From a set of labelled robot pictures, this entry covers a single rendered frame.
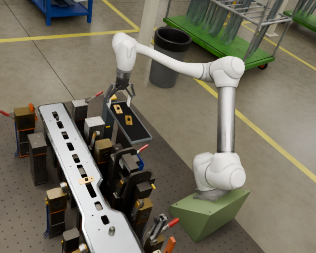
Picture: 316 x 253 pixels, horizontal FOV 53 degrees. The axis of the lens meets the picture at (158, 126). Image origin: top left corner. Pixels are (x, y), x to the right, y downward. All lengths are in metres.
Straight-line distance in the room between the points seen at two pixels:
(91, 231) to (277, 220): 2.21
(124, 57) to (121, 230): 0.88
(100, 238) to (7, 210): 0.68
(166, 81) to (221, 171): 2.81
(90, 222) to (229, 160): 0.80
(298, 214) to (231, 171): 1.91
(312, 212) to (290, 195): 0.26
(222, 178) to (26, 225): 1.11
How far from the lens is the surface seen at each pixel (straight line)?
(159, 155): 2.39
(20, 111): 2.08
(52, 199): 1.63
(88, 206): 1.66
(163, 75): 4.37
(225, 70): 1.79
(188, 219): 1.96
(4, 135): 2.47
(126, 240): 1.57
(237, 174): 1.76
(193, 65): 1.92
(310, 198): 3.84
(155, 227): 1.48
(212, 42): 5.62
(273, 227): 3.31
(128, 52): 1.72
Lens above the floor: 2.35
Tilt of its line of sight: 38 degrees down
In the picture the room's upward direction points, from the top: 15 degrees clockwise
